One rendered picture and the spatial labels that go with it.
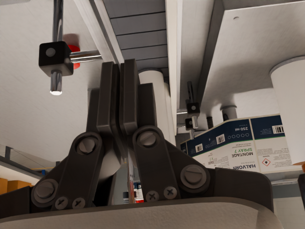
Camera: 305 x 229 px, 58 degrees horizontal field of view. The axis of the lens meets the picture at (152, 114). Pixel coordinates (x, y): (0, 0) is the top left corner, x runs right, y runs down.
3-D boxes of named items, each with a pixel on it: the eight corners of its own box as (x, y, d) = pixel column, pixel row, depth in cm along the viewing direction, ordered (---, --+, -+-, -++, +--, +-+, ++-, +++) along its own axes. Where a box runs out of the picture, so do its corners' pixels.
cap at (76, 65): (66, 56, 53) (66, 71, 52) (57, 47, 50) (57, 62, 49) (83, 53, 52) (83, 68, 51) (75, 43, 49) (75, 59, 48)
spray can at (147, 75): (162, 79, 55) (173, 185, 48) (135, 81, 54) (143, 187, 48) (164, 66, 50) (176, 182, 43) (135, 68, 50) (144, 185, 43)
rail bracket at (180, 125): (192, 101, 82) (197, 140, 78) (170, 103, 83) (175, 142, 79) (192, 97, 79) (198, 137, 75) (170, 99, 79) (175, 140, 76)
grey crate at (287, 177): (286, 162, 291) (291, 184, 284) (249, 165, 288) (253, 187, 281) (322, 151, 234) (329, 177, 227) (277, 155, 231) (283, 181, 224)
